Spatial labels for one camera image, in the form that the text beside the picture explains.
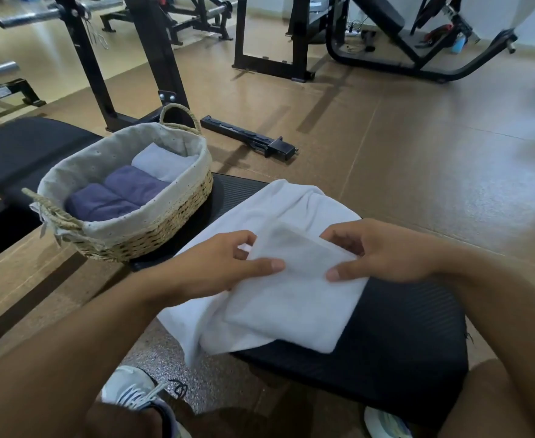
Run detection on person's right hand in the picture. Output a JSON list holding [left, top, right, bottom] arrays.
[[320, 218, 460, 283]]

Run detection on person's left hand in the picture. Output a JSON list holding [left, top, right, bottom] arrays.
[[156, 230, 286, 307]]

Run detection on white towel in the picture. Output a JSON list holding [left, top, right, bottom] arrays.
[[157, 179, 370, 367]]

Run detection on person's left forearm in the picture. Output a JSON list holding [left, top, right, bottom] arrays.
[[0, 264, 191, 438]]

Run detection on person's right forearm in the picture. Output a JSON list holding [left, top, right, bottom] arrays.
[[441, 248, 535, 408]]

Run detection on wicker basket with cloth liner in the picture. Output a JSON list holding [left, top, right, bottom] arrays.
[[21, 103, 215, 263]]

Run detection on black ribbed padded bench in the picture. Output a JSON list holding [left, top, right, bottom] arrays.
[[131, 172, 472, 427]]

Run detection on folded light lavender towel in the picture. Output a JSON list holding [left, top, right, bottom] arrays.
[[131, 142, 200, 184]]

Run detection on folded dark blue towel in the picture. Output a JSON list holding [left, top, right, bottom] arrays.
[[103, 165, 170, 207], [65, 183, 139, 223]]

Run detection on person's right white sneaker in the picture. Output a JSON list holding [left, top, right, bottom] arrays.
[[364, 406, 414, 438]]

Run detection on person's white sneaker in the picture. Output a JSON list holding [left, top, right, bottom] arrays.
[[364, 406, 414, 438], [100, 365, 191, 438]]

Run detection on person's left white sneaker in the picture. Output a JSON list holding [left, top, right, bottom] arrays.
[[100, 365, 191, 438]]

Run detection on person's right leg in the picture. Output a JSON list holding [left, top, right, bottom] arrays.
[[435, 357, 535, 438]]

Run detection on person's leg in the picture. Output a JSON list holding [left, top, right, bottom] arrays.
[[435, 357, 535, 438], [82, 398, 164, 438]]

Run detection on person's left leg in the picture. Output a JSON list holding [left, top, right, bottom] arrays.
[[82, 398, 164, 438]]

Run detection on black incline bench machine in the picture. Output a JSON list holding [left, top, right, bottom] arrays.
[[324, 0, 519, 84]]

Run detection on black plate-loaded gym machine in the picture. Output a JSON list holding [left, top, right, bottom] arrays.
[[100, 0, 237, 46]]

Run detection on black flat gym bench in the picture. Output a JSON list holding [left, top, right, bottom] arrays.
[[0, 116, 104, 270]]

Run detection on silver metal clips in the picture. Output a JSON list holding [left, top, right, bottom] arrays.
[[84, 16, 111, 51]]

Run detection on silver barbell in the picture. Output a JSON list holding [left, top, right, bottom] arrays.
[[0, 0, 91, 30]]

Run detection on black squat rack frame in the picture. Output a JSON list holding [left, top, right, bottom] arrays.
[[52, 0, 196, 133]]

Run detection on black rectangular machine frame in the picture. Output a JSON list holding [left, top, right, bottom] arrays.
[[231, 0, 324, 84]]

